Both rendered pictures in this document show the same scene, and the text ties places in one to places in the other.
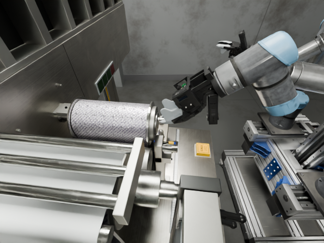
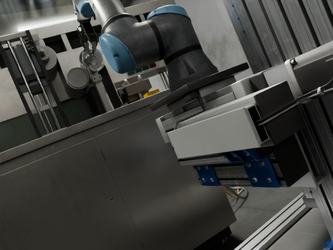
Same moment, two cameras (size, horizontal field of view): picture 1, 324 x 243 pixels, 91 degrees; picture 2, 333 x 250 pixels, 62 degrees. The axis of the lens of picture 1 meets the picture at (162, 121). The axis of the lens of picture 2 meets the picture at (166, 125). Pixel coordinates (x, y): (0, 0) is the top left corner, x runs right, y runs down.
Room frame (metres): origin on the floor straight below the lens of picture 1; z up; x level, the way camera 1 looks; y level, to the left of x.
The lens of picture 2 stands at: (-0.18, -1.51, 0.76)
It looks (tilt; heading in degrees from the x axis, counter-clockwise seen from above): 1 degrees down; 62
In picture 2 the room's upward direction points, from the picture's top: 23 degrees counter-clockwise
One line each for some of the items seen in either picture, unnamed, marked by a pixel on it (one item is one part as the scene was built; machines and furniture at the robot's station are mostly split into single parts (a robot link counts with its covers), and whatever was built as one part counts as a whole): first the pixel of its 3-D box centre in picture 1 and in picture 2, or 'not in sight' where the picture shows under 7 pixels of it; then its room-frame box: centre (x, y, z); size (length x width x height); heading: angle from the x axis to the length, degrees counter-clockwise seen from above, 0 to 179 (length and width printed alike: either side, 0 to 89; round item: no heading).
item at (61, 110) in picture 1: (65, 109); not in sight; (0.41, 0.32, 1.28); 0.06 x 0.05 x 0.02; 84
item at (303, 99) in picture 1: (293, 103); not in sight; (0.82, -0.85, 0.98); 0.13 x 0.12 x 0.14; 155
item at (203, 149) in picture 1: (202, 149); (151, 93); (0.51, -0.22, 0.91); 0.07 x 0.07 x 0.02; 84
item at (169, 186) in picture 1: (176, 191); (41, 51); (0.12, -0.03, 1.34); 0.06 x 0.03 x 0.03; 84
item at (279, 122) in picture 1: (283, 116); not in sight; (0.81, -0.85, 0.87); 0.15 x 0.15 x 0.10
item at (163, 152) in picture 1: (164, 164); (101, 90); (0.34, -0.01, 1.05); 0.06 x 0.05 x 0.31; 84
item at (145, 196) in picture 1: (143, 187); (42, 56); (0.12, 0.03, 1.34); 0.06 x 0.06 x 0.06; 84
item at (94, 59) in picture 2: (155, 123); (92, 58); (0.38, 0.02, 1.25); 0.07 x 0.02 x 0.07; 174
